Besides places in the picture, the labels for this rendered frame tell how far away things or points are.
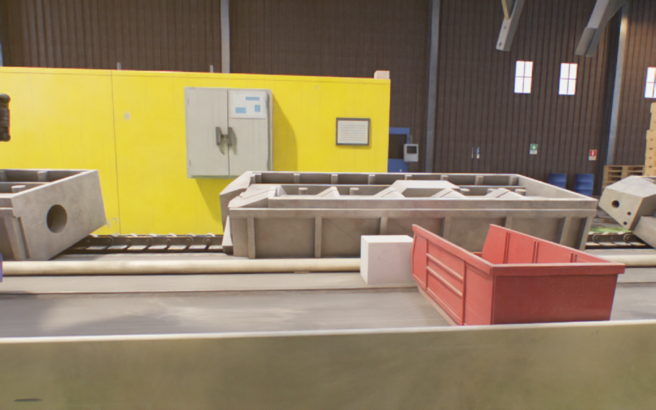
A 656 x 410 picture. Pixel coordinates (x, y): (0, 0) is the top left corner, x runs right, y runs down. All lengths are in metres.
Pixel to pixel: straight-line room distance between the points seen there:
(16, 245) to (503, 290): 1.07
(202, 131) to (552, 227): 2.64
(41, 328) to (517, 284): 0.74
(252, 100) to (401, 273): 2.44
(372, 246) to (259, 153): 2.30
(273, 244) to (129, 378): 0.51
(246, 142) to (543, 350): 2.74
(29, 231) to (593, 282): 1.18
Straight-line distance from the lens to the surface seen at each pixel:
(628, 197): 1.67
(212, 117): 3.09
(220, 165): 3.05
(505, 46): 0.65
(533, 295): 0.54
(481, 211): 0.98
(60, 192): 1.22
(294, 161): 3.20
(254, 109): 3.04
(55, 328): 0.75
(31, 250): 1.14
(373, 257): 0.80
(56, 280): 1.03
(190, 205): 3.37
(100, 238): 1.31
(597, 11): 0.72
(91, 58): 14.64
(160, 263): 0.94
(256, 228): 0.89
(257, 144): 3.00
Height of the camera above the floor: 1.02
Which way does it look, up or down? 7 degrees down
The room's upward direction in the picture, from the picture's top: 1 degrees clockwise
